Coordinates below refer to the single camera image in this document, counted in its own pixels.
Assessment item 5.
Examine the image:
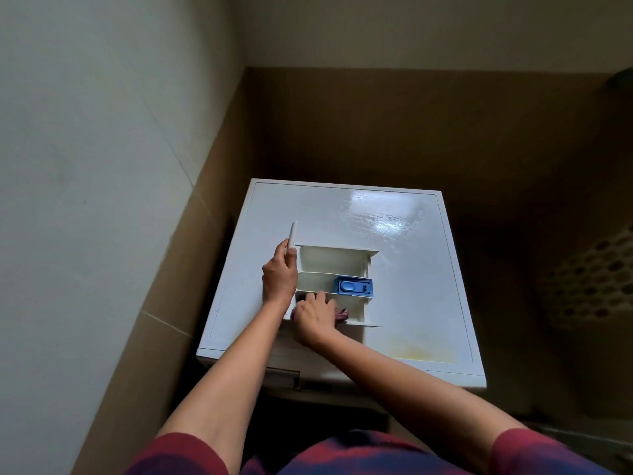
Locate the white washing machine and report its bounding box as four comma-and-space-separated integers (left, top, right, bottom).
196, 178, 487, 409

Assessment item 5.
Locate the red checkered cloth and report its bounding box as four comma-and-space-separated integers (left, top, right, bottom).
290, 305, 350, 328

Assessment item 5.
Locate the person's right forearm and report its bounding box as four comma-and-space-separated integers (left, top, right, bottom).
316, 330, 526, 472

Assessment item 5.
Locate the person's left hand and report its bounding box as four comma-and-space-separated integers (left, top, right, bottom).
261, 238, 299, 314

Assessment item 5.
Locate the person's right hand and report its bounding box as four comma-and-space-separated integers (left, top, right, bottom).
291, 290, 343, 350

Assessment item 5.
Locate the dark round basin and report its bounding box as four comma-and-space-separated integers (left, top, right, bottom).
533, 424, 633, 468

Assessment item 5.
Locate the perforated plastic basket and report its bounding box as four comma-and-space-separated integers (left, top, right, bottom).
539, 220, 633, 333

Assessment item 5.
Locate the dark red shirt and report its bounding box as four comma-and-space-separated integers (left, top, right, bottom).
123, 427, 615, 475

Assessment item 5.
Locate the person's left forearm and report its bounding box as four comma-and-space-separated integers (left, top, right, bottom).
157, 301, 293, 463

